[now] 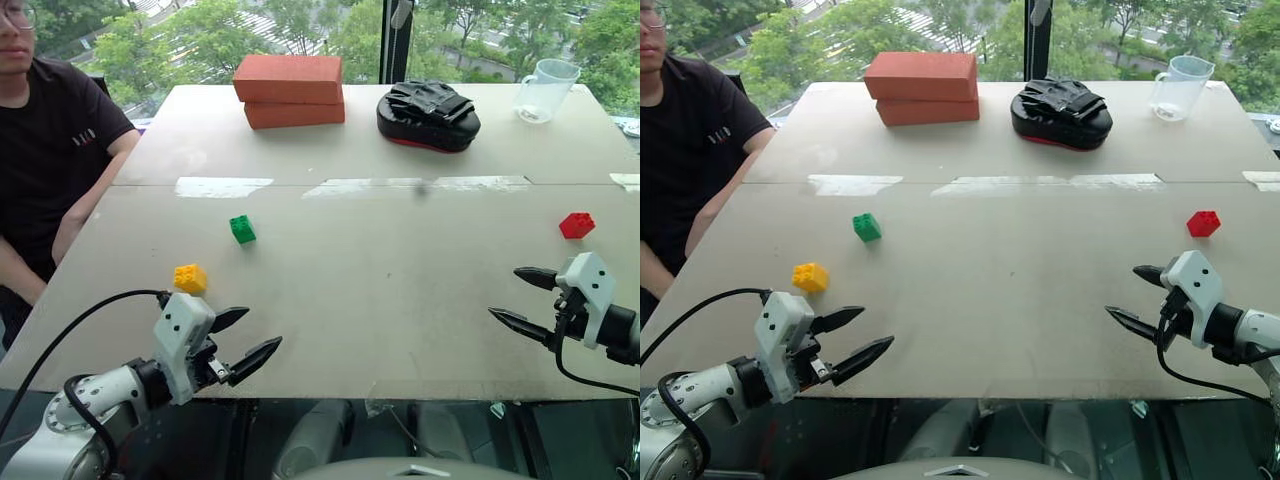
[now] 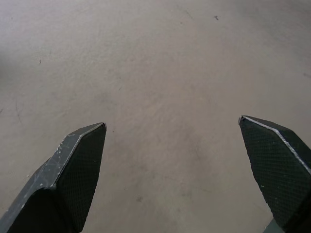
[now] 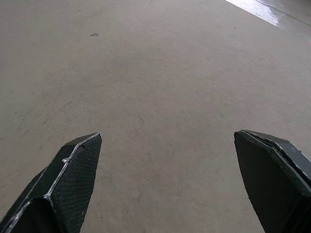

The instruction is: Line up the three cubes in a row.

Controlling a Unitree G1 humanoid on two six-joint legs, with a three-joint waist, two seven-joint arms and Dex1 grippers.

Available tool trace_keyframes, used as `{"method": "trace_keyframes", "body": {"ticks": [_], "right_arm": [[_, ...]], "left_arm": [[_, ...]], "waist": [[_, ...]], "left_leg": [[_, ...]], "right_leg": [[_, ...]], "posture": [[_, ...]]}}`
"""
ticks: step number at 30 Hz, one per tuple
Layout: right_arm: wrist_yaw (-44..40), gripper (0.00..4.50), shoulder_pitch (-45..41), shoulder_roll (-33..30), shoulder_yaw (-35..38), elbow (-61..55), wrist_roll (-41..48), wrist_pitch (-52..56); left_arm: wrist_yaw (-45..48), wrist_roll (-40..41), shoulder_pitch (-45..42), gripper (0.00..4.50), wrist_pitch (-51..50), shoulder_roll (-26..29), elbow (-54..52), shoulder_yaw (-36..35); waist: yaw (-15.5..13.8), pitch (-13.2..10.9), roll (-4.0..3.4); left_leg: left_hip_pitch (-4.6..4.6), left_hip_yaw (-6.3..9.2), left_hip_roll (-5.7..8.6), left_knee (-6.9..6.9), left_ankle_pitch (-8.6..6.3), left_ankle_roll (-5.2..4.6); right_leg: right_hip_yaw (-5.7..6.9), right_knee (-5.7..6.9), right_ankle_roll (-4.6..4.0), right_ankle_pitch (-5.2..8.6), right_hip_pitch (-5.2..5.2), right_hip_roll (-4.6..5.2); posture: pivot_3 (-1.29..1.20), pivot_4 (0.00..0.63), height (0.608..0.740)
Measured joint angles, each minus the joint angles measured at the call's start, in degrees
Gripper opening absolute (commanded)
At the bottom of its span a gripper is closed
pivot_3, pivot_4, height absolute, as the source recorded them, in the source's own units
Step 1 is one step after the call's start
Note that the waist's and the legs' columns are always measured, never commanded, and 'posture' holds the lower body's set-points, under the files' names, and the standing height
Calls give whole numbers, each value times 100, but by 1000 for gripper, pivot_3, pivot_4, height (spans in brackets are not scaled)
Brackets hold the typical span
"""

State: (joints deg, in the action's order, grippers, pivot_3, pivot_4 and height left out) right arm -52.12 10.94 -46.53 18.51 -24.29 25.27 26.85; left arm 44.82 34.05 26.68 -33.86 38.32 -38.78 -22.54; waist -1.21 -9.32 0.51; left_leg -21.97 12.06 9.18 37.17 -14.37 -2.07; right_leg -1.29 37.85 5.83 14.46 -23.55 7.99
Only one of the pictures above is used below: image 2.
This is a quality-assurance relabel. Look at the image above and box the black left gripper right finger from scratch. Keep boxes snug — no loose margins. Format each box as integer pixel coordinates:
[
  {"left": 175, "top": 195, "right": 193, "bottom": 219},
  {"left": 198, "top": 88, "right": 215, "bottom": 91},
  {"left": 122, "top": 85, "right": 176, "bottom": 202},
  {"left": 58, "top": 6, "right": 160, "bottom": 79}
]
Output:
[{"left": 238, "top": 115, "right": 311, "bottom": 233}]

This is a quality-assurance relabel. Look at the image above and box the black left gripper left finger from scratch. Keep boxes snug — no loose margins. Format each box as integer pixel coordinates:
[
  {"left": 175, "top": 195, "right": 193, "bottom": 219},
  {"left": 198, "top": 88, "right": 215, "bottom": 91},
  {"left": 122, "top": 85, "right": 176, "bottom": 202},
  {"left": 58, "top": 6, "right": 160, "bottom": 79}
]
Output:
[{"left": 0, "top": 122, "right": 108, "bottom": 233}]

